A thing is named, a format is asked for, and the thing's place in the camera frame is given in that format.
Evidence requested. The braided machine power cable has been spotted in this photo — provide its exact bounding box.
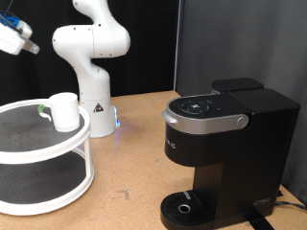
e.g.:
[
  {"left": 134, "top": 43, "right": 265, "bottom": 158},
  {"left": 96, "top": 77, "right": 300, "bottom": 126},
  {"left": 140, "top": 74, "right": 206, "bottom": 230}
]
[{"left": 274, "top": 191, "right": 307, "bottom": 211}]

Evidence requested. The black tape strip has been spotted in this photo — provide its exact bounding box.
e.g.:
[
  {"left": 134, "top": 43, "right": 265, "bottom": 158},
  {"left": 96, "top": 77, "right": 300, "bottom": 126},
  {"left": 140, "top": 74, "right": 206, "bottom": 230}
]
[{"left": 245, "top": 209, "right": 276, "bottom": 230}]

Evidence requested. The white two-tier turntable shelf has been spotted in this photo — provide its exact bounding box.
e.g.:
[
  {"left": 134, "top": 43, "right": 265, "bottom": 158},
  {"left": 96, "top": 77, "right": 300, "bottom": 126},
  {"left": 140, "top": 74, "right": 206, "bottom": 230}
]
[{"left": 0, "top": 98, "right": 95, "bottom": 217}]

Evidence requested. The white mug with green-taped handle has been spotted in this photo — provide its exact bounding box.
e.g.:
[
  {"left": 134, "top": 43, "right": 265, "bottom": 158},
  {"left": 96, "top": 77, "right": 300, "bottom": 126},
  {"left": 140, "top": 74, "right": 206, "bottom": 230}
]
[{"left": 37, "top": 92, "right": 81, "bottom": 133}]

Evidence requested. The grey partition panel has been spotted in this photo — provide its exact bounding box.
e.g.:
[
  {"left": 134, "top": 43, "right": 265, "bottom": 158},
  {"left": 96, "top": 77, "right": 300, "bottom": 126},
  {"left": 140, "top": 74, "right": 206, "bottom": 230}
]
[{"left": 174, "top": 0, "right": 307, "bottom": 205}]

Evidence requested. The black Keurig coffee machine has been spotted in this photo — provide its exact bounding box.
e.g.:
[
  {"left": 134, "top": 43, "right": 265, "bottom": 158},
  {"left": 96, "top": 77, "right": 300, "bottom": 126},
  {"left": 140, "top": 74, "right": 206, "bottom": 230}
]
[{"left": 159, "top": 77, "right": 301, "bottom": 230}]

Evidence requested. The black curtain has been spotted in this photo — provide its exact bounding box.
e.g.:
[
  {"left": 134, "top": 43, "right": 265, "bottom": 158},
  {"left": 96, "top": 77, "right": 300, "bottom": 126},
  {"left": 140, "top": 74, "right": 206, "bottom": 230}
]
[{"left": 0, "top": 0, "right": 180, "bottom": 106}]

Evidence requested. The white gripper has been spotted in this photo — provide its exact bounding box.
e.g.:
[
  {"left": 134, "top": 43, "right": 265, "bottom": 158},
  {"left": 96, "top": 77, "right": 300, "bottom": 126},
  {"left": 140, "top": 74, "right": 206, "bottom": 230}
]
[{"left": 0, "top": 22, "right": 40, "bottom": 57}]

